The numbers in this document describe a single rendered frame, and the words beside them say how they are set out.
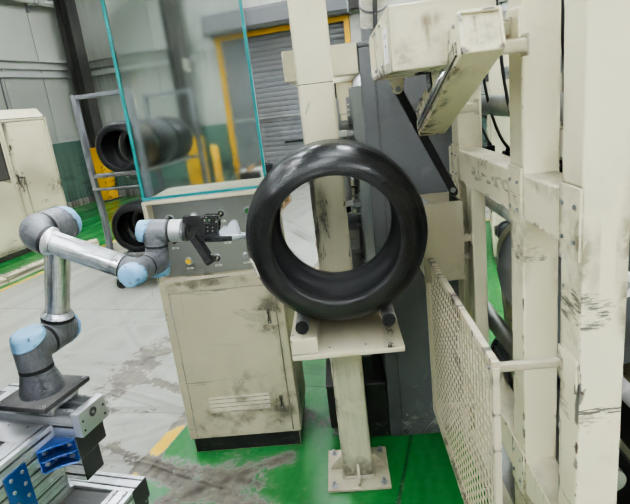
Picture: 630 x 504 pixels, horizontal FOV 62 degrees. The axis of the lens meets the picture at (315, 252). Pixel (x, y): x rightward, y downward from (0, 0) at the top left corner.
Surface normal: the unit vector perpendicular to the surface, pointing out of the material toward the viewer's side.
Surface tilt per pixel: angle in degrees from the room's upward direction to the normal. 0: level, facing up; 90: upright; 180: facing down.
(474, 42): 72
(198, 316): 90
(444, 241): 90
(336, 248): 90
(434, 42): 90
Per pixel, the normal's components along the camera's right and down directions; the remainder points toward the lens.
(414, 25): -0.03, 0.28
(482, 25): -0.07, -0.04
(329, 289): 0.05, -0.63
